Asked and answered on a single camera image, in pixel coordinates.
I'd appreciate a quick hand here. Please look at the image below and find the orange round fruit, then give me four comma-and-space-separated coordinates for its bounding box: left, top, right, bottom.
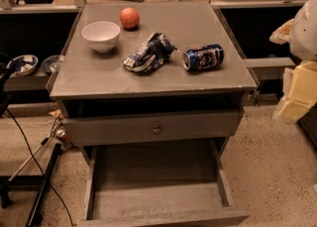
120, 8, 140, 29

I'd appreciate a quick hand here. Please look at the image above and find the small bowl with items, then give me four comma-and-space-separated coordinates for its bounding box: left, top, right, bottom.
7, 55, 39, 76

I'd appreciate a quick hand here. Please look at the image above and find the closed grey top drawer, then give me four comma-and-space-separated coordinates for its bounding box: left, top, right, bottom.
63, 109, 244, 147

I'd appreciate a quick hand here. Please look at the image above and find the blue soda can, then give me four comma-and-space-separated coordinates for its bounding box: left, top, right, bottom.
182, 44, 224, 71

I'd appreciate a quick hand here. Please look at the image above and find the white ceramic bowl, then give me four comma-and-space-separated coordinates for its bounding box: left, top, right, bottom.
81, 21, 121, 53

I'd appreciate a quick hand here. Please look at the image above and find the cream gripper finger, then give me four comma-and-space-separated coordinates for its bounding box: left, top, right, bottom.
273, 60, 317, 122

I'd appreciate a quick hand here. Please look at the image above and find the grey wooden drawer cabinet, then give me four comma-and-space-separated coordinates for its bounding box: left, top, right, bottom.
46, 1, 261, 227

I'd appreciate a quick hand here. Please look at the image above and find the dark small dish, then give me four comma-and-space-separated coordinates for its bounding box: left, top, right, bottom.
41, 55, 63, 74

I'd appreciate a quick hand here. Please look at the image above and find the blue chip bag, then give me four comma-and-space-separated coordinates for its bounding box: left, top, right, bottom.
122, 32, 177, 73

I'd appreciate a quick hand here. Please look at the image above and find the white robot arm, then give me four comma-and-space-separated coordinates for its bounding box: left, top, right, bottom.
269, 0, 317, 122

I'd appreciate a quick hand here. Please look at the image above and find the black floor cable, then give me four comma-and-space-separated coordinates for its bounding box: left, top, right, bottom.
0, 103, 77, 227

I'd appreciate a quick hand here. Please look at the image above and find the black metal stand base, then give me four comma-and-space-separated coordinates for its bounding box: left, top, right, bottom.
0, 144, 61, 227

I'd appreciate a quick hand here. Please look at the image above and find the grey side shelf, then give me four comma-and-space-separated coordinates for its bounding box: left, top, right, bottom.
245, 57, 295, 80

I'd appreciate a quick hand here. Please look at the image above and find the open grey middle drawer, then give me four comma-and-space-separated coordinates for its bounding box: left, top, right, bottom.
80, 139, 249, 227

